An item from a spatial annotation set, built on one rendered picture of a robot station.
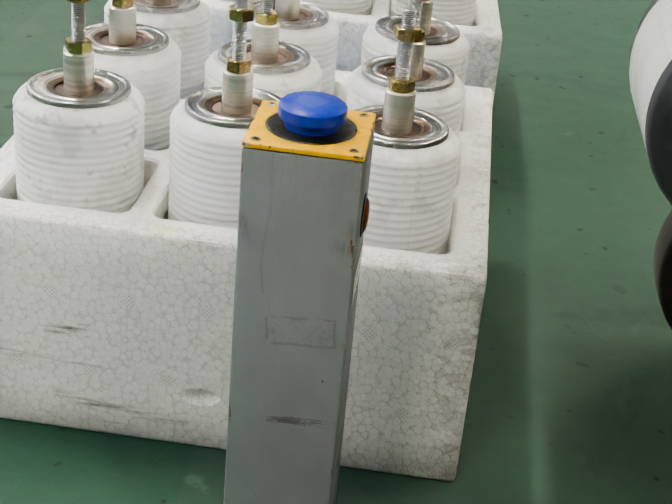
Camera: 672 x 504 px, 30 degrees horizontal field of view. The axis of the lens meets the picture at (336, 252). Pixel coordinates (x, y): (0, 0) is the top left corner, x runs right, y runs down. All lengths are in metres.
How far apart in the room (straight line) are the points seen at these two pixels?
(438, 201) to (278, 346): 0.20
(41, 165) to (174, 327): 0.15
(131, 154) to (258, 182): 0.24
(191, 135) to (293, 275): 0.19
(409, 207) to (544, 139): 0.74
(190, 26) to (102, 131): 0.24
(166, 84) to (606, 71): 0.99
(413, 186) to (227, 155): 0.13
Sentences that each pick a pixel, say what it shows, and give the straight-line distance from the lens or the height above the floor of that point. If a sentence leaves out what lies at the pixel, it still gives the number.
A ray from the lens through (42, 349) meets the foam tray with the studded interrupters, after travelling 0.97.
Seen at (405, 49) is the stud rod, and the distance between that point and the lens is 0.89.
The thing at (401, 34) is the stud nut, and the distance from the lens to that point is 0.88.
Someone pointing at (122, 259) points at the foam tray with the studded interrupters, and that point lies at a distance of 0.91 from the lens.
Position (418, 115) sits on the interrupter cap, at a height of 0.25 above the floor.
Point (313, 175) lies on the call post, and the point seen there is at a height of 0.30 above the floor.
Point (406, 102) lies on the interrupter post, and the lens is 0.90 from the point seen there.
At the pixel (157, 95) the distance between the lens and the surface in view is 1.03.
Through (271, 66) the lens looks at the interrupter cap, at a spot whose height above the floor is 0.25.
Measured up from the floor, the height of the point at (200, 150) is 0.23.
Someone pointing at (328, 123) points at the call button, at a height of 0.32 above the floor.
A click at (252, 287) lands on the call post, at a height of 0.22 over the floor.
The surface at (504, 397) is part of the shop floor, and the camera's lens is 1.08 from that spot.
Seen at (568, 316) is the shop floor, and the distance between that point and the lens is 1.22.
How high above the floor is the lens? 0.59
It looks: 28 degrees down
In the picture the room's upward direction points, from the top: 5 degrees clockwise
